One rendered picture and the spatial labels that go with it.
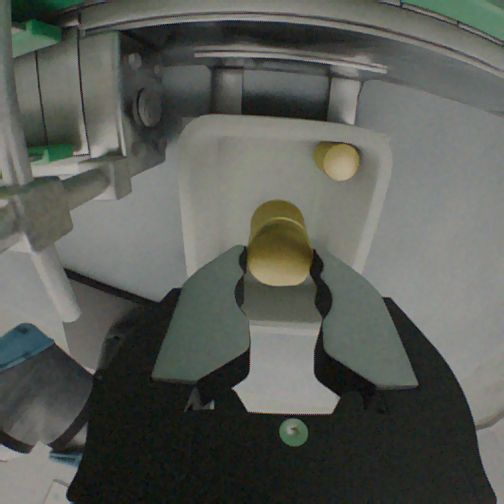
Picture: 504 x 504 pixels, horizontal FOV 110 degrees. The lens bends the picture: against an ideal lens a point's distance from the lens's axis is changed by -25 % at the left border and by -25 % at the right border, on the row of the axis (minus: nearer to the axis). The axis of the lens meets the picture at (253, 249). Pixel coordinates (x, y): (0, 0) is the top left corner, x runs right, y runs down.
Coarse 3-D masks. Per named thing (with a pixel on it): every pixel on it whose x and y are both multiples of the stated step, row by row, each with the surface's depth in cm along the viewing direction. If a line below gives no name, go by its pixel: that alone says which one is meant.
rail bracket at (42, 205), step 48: (0, 0) 4; (0, 48) 5; (0, 96) 5; (0, 144) 6; (0, 192) 6; (48, 192) 8; (96, 192) 12; (0, 240) 6; (48, 240) 8; (48, 288) 9
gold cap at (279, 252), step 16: (272, 208) 13; (288, 208) 13; (256, 224) 13; (272, 224) 11; (288, 224) 11; (304, 224) 13; (256, 240) 11; (272, 240) 11; (288, 240) 11; (304, 240) 11; (256, 256) 12; (272, 256) 12; (288, 256) 11; (304, 256) 11; (256, 272) 12; (272, 272) 12; (288, 272) 12; (304, 272) 12
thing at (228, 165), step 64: (192, 128) 17; (256, 128) 16; (320, 128) 16; (192, 192) 19; (256, 192) 26; (320, 192) 25; (384, 192) 18; (192, 256) 22; (256, 320) 27; (320, 320) 27
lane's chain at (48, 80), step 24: (48, 48) 10; (72, 48) 11; (24, 72) 11; (48, 72) 11; (72, 72) 11; (24, 96) 12; (48, 96) 12; (72, 96) 12; (24, 120) 13; (48, 120) 13; (72, 120) 13; (48, 144) 14; (72, 144) 14
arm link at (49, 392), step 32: (0, 352) 18; (32, 352) 21; (64, 352) 26; (0, 384) 17; (32, 384) 19; (64, 384) 23; (0, 416) 16; (32, 416) 18; (64, 416) 21; (0, 448) 14; (32, 448) 18
